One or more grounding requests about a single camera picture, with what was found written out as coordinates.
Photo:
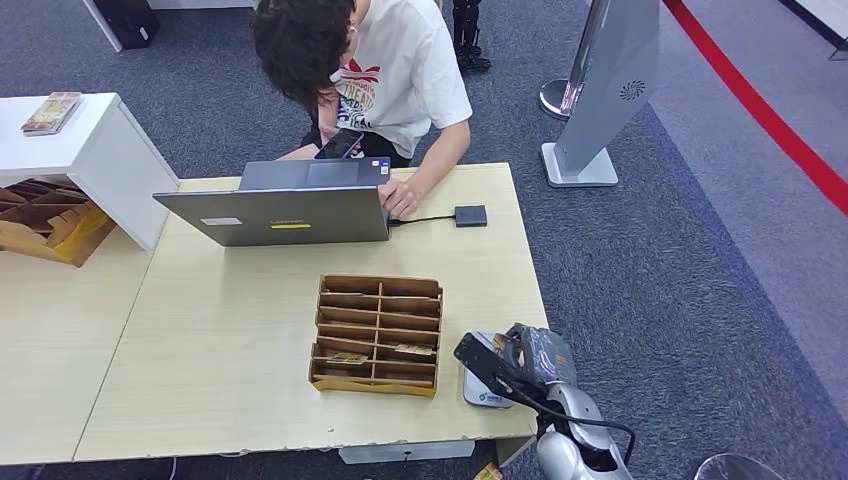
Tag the brown cardboard organiser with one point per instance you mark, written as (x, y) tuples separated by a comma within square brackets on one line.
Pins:
[(60, 232)]

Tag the person's right forearm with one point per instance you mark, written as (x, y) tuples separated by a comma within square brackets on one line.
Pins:
[(328, 109)]

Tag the brown patterned key card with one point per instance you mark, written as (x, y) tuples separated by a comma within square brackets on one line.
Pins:
[(348, 358), (415, 350)]

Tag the chrome stanchion post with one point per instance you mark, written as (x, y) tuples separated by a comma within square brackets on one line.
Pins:
[(553, 98)]

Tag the brown cardboard piece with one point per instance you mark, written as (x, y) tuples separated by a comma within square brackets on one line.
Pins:
[(488, 473)]

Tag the brown slotted card tray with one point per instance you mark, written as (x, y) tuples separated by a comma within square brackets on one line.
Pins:
[(378, 387)]

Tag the white platform with dark edge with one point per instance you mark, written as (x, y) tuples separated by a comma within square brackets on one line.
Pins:
[(828, 10)]

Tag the black square USB box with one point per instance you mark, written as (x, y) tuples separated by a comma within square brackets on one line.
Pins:
[(470, 216)]

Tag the white box riser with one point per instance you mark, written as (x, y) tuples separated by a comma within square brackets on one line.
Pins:
[(119, 166)]

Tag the person's left hand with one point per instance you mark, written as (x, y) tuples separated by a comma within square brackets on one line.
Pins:
[(401, 199)]

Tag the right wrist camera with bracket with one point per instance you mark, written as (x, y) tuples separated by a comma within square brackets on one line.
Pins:
[(480, 361)]

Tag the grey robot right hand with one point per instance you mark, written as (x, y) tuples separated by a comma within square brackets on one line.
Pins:
[(540, 358)]

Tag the wooden table leg panel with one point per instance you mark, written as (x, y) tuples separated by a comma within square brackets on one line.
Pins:
[(513, 450)]

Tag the brown patterned booklet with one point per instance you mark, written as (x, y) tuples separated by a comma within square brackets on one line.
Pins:
[(52, 112)]

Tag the white card reader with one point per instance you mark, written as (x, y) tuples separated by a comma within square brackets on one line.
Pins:
[(484, 396)]

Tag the grey metal table beam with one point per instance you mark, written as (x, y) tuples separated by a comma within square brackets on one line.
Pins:
[(404, 452)]

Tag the silver kiosk stand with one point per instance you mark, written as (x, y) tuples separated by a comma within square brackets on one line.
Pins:
[(609, 99)]

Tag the person's right hand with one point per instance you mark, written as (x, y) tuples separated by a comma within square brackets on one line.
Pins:
[(328, 132)]

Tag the translucent grey round object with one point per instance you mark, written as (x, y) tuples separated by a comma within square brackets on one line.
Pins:
[(735, 469)]

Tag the person's left forearm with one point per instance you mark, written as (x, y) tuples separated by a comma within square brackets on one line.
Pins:
[(437, 156)]

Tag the black robot legs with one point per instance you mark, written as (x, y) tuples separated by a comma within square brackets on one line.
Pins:
[(467, 40)]

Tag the person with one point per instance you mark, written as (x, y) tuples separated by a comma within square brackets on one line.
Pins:
[(397, 66)]

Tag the black smartphone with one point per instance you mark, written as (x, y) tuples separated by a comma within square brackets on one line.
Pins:
[(339, 144)]

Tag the grey laptop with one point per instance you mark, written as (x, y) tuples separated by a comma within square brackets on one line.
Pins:
[(278, 215)]

